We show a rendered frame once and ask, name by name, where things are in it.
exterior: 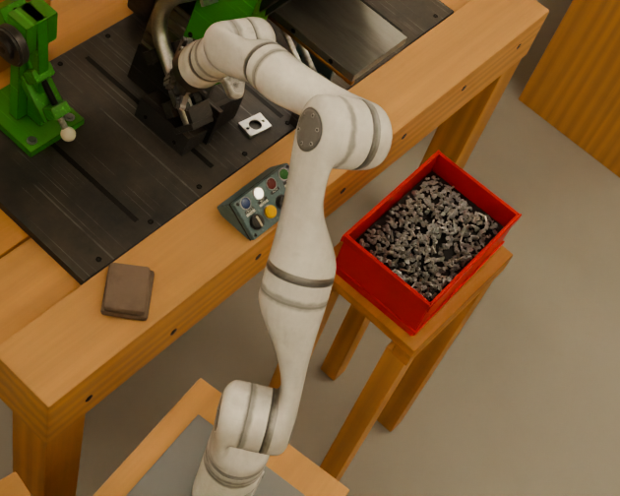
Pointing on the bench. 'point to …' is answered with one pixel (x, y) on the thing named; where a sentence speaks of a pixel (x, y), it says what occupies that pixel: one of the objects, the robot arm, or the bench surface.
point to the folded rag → (128, 291)
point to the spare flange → (254, 129)
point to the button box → (236, 216)
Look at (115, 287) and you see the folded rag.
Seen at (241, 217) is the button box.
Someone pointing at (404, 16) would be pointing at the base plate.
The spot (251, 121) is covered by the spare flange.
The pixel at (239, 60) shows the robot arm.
